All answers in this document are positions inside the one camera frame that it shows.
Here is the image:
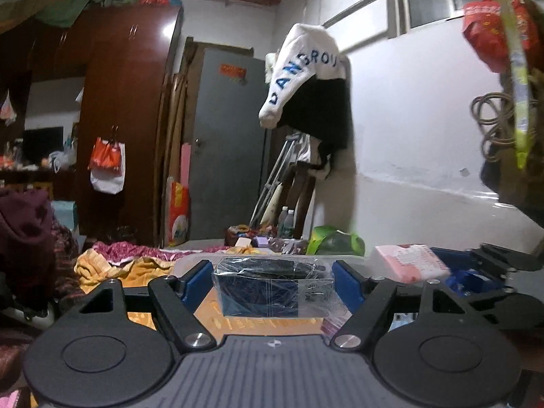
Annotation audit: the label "teal box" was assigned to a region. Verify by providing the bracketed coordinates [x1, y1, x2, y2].
[51, 201, 80, 233]

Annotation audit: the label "green bag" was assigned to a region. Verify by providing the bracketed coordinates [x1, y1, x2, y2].
[306, 225, 366, 258]

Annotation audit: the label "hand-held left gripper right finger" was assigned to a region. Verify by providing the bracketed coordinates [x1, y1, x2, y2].
[331, 260, 481, 351]

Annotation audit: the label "red plastic bag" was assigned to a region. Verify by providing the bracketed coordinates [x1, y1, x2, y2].
[462, 0, 541, 74]

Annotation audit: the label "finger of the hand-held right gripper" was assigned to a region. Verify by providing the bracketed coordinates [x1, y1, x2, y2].
[430, 243, 544, 273]
[461, 283, 544, 332]

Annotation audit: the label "cardboard sheets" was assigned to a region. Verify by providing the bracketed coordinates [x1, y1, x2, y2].
[156, 72, 188, 245]

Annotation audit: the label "black garment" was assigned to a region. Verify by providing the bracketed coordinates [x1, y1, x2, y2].
[278, 79, 351, 171]

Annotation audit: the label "orange and white bag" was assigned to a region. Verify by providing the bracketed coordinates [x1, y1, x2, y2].
[88, 136, 126, 195]

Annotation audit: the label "black television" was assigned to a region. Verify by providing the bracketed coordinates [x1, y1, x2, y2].
[23, 126, 64, 167]

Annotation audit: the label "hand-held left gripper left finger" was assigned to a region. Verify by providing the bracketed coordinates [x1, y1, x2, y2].
[64, 260, 217, 353]

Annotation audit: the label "metal crutches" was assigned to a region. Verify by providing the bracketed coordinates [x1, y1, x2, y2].
[250, 133, 300, 227]

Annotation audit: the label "maroon floral blanket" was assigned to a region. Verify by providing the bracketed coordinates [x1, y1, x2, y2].
[91, 241, 226, 261]

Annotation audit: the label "white plastic bag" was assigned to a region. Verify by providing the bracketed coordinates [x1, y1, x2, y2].
[48, 136, 78, 173]

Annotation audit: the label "dark hanging bag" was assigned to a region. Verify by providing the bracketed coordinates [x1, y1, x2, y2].
[480, 64, 544, 224]

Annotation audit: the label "brown wooden wardrobe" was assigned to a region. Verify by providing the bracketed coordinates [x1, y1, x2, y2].
[0, 4, 184, 248]

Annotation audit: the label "clear plastic container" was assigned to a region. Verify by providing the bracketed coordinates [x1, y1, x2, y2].
[172, 253, 371, 294]

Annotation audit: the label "white hoodie with blue print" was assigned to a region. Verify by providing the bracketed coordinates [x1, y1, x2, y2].
[258, 23, 347, 129]

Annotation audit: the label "yellow blanket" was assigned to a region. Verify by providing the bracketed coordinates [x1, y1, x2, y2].
[74, 249, 188, 295]

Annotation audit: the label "red gift bag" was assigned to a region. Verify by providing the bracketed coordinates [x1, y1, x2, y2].
[168, 181, 191, 246]

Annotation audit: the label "dark red bag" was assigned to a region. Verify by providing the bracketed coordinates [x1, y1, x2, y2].
[268, 238, 309, 256]

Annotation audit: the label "maroon cloth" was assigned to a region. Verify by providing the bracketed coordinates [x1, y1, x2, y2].
[0, 189, 58, 309]

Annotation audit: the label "pink box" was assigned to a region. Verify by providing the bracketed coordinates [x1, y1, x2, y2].
[369, 244, 452, 284]

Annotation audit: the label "black box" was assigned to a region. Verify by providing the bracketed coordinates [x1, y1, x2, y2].
[211, 257, 341, 319]

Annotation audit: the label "green cloth bundle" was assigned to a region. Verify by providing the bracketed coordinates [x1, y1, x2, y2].
[34, 0, 143, 30]

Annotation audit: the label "red door label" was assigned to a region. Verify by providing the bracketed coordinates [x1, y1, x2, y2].
[220, 64, 248, 81]

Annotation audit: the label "pink board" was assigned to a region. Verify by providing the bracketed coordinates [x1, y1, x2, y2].
[180, 144, 193, 188]

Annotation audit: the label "coiled rope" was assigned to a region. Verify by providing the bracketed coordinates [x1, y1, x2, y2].
[471, 91, 530, 163]

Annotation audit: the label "yellow-green strip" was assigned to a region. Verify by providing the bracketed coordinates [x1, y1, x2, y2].
[484, 0, 537, 171]

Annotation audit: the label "pink hanging bag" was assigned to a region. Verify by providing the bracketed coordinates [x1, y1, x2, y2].
[0, 89, 18, 127]

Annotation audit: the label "grey door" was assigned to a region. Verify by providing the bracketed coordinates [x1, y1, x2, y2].
[187, 49, 273, 243]

